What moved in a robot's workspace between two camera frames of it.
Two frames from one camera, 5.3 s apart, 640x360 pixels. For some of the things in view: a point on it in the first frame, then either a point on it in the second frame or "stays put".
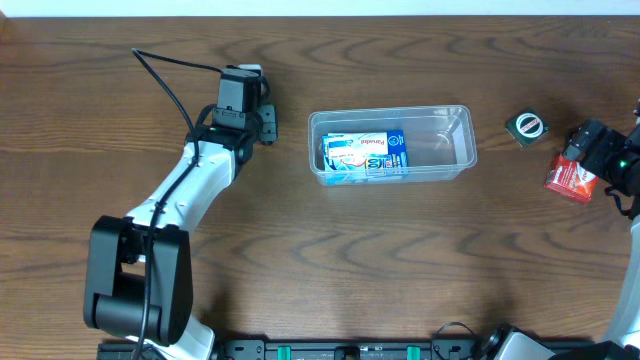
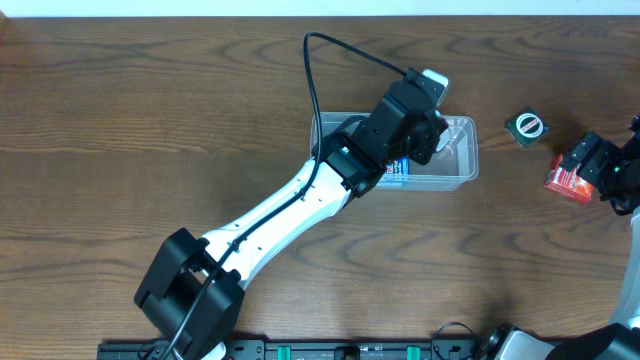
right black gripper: (585, 143) -> (578, 159)
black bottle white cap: (269, 133) -> (444, 136)
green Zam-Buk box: (527, 127) stays put
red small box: (572, 178) stays put
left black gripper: (269, 122) -> (430, 138)
